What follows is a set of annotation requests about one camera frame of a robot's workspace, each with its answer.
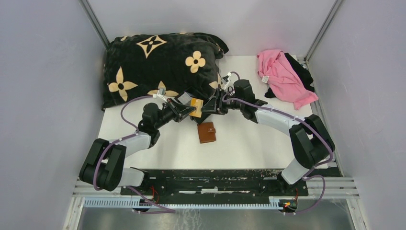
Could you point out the yellow card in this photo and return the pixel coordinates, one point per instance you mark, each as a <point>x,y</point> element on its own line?
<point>197,104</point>

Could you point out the white slotted cable duct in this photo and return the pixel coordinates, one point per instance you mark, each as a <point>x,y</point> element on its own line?
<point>139,203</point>

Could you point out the black cloth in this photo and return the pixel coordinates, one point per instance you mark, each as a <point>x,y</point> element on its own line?
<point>301,71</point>

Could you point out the pink cloth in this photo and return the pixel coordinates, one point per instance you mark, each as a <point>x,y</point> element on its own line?
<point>285,74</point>

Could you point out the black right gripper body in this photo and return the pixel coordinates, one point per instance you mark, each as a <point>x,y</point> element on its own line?
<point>224,106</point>

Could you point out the black floral plush pillow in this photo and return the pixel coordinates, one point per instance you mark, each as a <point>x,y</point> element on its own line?
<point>142,64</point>

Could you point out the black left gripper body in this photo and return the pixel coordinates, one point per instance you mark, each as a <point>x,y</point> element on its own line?
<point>171,111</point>

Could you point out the white card stack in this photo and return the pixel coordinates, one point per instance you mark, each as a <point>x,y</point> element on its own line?
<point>184,99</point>

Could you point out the brown leather card holder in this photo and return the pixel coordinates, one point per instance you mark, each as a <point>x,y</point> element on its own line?
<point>206,132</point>

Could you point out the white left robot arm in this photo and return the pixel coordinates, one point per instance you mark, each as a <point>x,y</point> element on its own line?
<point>104,168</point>

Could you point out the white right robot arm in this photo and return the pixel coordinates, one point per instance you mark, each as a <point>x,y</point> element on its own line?
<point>311,142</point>

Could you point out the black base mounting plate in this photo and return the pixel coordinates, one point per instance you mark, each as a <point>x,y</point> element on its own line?
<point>215,187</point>

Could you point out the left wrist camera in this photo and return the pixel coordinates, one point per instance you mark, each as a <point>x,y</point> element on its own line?
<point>160,93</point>

